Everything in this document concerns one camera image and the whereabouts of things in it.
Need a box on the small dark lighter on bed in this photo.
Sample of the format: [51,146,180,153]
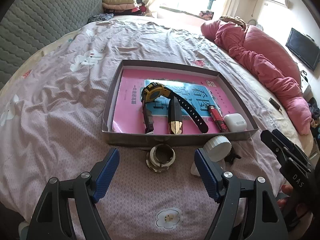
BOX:
[268,98,282,112]

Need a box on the pink floral bed sheet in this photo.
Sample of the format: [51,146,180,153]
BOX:
[1,20,312,239]

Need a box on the white earbuds case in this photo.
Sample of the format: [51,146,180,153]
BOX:
[223,113,247,132]

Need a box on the person's right hand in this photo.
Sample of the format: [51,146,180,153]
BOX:
[277,184,309,217]

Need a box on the yellow black wristwatch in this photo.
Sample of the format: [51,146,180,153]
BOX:
[141,82,209,134]

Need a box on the black flat television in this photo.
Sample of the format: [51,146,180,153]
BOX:
[286,28,319,71]

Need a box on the grey quilted headboard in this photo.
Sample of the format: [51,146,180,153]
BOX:
[1,0,103,87]

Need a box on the pink and blue book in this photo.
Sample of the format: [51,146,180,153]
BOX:
[112,69,238,134]

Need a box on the clear tape roll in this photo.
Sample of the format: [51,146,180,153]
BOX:
[145,144,176,173]

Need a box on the folded clothes pile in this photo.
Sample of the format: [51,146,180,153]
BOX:
[102,0,146,16]

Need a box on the red lighter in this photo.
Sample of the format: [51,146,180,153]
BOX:
[207,105,229,133]

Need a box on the black hair claw clip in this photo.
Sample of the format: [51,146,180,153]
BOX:
[224,147,241,165]

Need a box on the small white medicine bottle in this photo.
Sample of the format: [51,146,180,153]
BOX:
[190,163,200,177]

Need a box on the large white ribbed jar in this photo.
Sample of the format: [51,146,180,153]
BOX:
[203,135,232,162]

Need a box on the pink quilted duvet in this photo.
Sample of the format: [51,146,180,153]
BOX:
[201,20,311,135]

